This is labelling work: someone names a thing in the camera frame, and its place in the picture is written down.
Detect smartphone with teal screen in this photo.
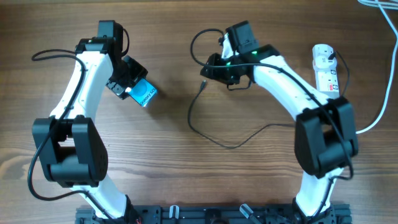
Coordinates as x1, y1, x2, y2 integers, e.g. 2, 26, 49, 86
126, 78, 157, 107

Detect white cables top right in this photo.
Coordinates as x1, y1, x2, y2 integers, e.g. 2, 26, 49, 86
356, 0, 398, 11

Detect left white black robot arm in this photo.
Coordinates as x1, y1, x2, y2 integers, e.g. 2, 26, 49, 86
27, 20, 147, 223

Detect white USB charger adapter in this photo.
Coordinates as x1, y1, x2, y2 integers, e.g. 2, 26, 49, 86
313, 55, 337, 72

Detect black USB charging cable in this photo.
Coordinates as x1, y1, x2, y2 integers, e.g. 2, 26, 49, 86
188, 50, 350, 150

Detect white power strip cord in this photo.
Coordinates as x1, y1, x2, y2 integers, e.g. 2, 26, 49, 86
355, 0, 398, 135

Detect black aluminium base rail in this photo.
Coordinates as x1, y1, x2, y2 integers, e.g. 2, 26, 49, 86
75, 204, 353, 224

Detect white power strip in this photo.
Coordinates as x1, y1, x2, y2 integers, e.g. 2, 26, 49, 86
312, 44, 340, 99

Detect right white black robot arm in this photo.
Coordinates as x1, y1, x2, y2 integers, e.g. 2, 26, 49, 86
200, 21, 358, 223

